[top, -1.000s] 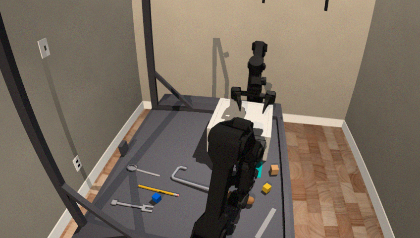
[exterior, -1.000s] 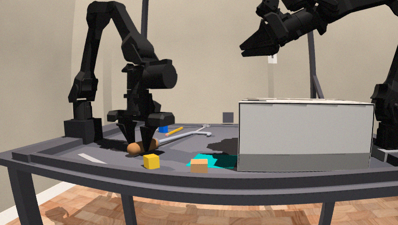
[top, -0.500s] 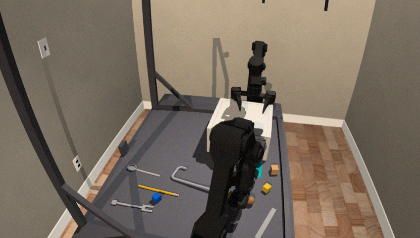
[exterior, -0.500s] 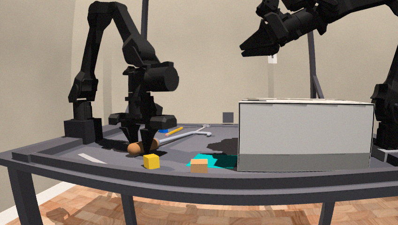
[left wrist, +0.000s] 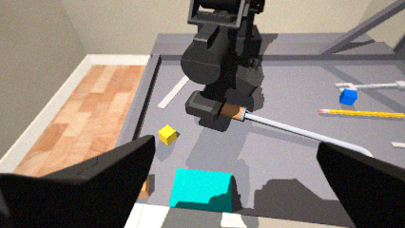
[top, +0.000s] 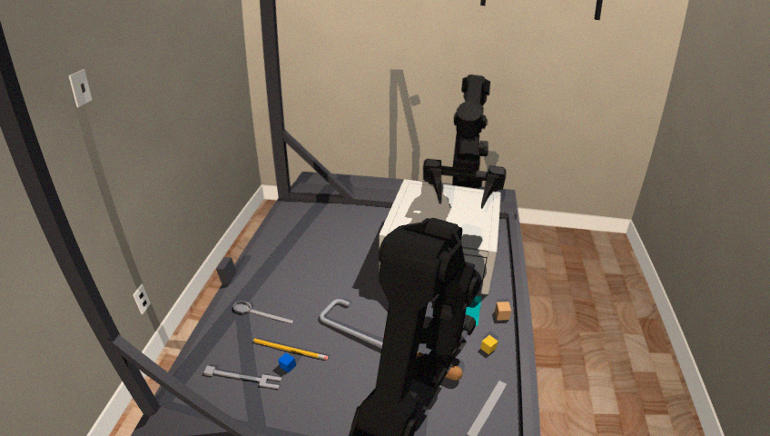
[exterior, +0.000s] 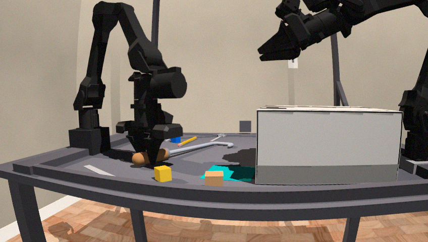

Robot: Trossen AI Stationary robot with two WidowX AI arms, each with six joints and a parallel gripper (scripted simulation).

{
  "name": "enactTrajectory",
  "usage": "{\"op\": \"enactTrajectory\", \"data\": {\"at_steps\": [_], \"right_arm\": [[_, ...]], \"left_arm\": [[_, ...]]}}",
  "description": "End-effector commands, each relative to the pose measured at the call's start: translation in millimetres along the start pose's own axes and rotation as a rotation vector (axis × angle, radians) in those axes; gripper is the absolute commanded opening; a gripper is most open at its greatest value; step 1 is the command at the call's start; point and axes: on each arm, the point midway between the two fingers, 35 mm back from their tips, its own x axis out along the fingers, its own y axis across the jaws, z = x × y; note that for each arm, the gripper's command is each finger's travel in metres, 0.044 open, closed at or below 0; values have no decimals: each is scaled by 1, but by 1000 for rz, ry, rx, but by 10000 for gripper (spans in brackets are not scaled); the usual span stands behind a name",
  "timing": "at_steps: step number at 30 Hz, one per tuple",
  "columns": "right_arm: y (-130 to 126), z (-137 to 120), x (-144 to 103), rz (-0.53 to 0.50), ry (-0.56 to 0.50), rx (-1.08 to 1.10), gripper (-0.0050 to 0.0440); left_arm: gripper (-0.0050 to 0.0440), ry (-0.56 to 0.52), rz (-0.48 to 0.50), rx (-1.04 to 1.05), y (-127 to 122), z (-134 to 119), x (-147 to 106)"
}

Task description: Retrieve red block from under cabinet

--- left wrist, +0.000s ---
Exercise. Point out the white flat strip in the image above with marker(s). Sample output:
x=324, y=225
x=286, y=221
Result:
x=173, y=92

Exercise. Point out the yellow pencil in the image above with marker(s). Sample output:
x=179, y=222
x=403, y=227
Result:
x=362, y=113

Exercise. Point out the yellow cube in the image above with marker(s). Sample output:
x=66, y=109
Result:
x=167, y=135

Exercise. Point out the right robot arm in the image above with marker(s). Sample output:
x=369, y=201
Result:
x=203, y=61

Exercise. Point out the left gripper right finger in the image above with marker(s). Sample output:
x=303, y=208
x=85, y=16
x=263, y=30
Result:
x=371, y=191

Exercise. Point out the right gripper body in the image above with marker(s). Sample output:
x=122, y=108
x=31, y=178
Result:
x=204, y=104

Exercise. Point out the grey combination wrench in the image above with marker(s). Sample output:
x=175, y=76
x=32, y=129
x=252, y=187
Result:
x=398, y=84

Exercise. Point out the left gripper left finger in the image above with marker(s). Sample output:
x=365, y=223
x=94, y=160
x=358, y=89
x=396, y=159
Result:
x=96, y=193

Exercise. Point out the tan cardboard-coloured block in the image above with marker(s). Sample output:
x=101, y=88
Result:
x=145, y=191

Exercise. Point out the blue cube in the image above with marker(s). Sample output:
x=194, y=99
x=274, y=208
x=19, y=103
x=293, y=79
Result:
x=348, y=97

